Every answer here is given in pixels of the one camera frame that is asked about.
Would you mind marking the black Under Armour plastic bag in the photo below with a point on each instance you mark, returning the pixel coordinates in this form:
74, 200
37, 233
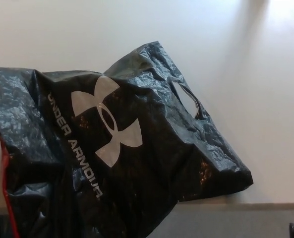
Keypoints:
87, 153

